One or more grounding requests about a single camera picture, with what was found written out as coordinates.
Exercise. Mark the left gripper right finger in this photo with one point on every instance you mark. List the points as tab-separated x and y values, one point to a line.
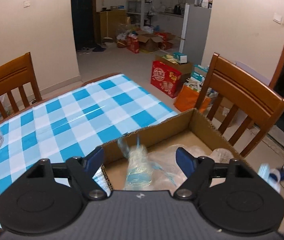
197	171

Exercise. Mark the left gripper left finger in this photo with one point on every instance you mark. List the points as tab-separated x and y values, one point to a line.
81	173

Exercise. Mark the blue embroidered sachet with tassel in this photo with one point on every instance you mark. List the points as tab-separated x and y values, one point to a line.
147	171

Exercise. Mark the clear plastic bag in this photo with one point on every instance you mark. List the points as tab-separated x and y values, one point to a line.
174	164

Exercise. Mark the blue white checkered tablecloth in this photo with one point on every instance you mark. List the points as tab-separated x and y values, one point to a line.
75	123

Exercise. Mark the orange shopping bag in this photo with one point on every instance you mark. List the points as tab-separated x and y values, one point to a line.
186	99

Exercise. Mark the wooden chair by box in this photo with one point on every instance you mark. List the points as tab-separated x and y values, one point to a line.
262	105

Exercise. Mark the red gift box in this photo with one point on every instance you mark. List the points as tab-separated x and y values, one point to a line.
165	78

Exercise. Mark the wooden chair right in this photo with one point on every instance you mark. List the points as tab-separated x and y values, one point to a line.
14	75

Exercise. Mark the open cardboard box on floor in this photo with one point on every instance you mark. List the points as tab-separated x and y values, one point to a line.
148	42

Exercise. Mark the silver refrigerator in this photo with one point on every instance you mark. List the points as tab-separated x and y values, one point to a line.
194	32

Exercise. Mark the white wall switch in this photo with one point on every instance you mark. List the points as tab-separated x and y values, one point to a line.
26	4

